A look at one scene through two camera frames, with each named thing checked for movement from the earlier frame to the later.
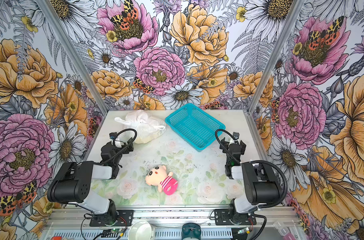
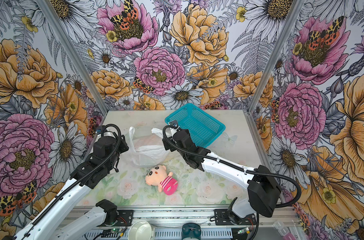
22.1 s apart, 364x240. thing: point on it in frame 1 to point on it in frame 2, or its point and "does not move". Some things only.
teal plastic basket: x=193 y=127 does not move
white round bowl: x=141 y=230 does not move
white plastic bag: x=145 y=129 to x=149 y=150
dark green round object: x=191 y=231 does not move
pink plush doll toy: x=166 y=182 does not move
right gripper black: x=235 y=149 to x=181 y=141
